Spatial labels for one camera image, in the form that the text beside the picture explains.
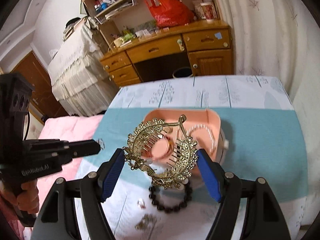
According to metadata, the gold leaf hair comb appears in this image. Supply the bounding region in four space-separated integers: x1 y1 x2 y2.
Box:
123 114 198 190

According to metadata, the white pearl necklace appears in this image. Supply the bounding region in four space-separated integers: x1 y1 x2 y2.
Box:
186 123 217 155

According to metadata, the pink jewelry box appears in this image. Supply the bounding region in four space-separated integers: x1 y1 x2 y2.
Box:
142 108 228 179

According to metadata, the left hand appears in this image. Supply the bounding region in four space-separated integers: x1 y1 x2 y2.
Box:
1 179 40 214

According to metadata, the pink blanket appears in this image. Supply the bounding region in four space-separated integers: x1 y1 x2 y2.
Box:
0 114 104 240

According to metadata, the brown wooden door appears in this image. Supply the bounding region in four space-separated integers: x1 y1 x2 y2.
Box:
12 51 68 123

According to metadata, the blue flower hair clip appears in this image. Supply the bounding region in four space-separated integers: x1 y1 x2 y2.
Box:
135 213 157 231

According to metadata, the white lace covered furniture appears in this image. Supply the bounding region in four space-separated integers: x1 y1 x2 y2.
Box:
47 17 119 116

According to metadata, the wooden desk with drawers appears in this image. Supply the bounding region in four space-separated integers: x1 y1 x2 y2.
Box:
100 20 235 87

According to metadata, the wooden bookshelf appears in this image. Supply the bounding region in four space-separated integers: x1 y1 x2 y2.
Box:
69 0 221 51

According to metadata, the white floral curtain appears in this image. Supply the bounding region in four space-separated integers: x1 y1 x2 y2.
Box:
216 0 319 234

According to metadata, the red plastic bag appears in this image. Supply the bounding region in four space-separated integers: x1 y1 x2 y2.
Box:
144 0 195 28

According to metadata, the black bead bracelet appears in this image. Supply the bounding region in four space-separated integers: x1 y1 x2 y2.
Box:
148 179 194 214

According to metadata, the silver ring red charm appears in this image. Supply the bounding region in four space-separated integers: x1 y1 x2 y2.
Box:
137 198 146 209

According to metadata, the red bead bracelet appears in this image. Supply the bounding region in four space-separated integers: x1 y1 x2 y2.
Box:
150 127 176 160

